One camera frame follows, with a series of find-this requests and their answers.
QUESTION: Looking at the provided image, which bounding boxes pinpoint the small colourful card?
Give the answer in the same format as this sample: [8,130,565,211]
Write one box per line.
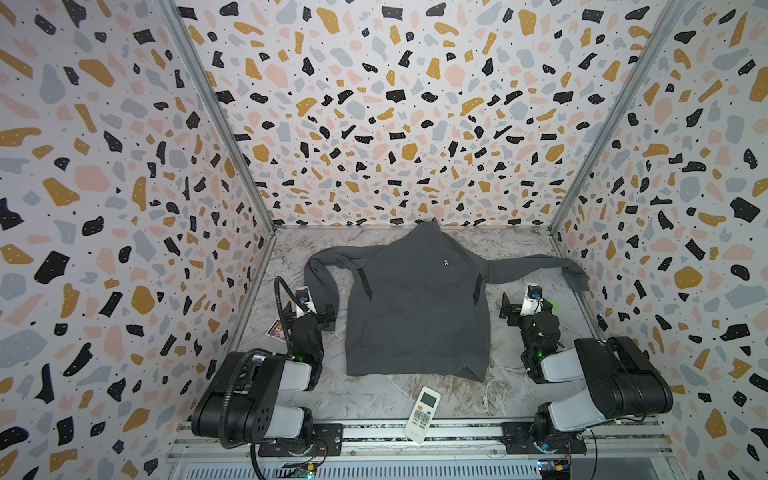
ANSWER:
[266,319,286,342]

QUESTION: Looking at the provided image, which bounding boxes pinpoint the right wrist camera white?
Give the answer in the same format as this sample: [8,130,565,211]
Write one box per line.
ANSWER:
[520,284,543,316]

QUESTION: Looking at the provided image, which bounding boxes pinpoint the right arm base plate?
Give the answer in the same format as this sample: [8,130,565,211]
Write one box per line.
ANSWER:
[501,421,587,455]

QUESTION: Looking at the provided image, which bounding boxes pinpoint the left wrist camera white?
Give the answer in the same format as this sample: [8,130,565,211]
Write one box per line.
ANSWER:
[294,286,317,314]

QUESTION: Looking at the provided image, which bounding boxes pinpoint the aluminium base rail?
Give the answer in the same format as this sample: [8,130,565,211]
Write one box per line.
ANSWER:
[164,416,601,463]

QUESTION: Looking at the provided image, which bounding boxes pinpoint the dark grey zip jacket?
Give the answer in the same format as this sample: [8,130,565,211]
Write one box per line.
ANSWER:
[303,221,589,382]

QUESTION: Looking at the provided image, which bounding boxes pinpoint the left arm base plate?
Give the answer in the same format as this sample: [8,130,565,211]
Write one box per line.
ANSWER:
[258,423,344,458]

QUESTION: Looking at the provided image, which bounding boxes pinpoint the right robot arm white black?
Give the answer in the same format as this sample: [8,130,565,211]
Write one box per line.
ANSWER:
[499,285,673,452]

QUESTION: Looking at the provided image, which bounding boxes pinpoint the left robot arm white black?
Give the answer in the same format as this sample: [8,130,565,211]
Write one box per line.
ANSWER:
[191,304,336,456]

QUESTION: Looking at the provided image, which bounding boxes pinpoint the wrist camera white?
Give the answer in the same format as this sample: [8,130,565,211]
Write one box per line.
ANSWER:
[294,286,317,314]
[520,284,543,316]

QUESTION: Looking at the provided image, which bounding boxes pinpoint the white remote control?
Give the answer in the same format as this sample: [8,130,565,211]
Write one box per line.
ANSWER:
[403,387,441,444]

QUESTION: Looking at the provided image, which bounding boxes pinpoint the white perforated vent strip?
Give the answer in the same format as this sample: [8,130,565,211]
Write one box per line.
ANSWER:
[174,459,541,479]

